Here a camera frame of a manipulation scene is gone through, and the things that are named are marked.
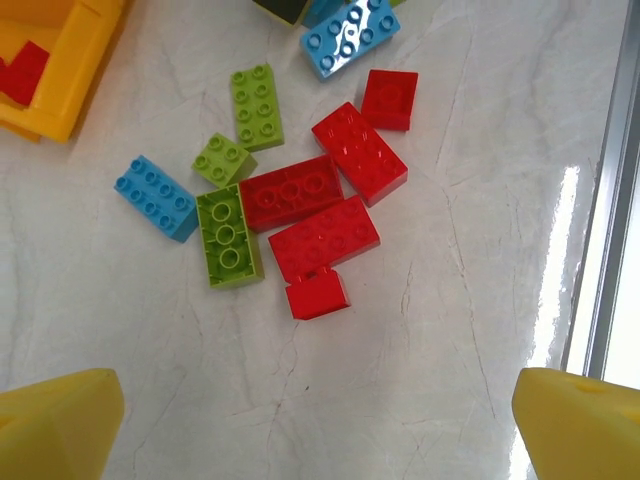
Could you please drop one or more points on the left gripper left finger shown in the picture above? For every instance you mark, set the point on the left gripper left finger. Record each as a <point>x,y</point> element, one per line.
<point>55,425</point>

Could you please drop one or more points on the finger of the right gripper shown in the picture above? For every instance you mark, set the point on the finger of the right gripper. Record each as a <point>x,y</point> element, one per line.
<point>280,9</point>

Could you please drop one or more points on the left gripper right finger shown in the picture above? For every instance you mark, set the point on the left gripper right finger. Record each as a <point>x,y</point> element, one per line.
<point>580,430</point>

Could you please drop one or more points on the glossy blue 2x4 lego brick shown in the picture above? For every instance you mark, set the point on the glossy blue 2x4 lego brick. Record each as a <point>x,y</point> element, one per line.
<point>350,40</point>

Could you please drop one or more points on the red 2x2 lego brick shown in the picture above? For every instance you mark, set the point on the red 2x2 lego brick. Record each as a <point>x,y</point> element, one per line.
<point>317,297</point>
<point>390,97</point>

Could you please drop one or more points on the red 2x4 lego brick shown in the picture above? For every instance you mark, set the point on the red 2x4 lego brick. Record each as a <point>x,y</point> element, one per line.
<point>290,195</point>
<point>325,235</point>
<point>360,152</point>

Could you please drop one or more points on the lime green 2x4 lego brick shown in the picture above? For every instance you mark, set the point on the lime green 2x4 lego brick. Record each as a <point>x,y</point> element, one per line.
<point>230,240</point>
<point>257,107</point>

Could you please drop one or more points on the lime green 2x2 lego brick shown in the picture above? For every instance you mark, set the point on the lime green 2x2 lego brick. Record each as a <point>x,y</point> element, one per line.
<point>222,160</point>

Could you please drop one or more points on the orange plastic bin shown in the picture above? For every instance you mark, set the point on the orange plastic bin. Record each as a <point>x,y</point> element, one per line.
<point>85,60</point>

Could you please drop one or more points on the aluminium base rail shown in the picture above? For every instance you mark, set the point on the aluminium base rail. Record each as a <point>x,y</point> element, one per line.
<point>607,150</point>

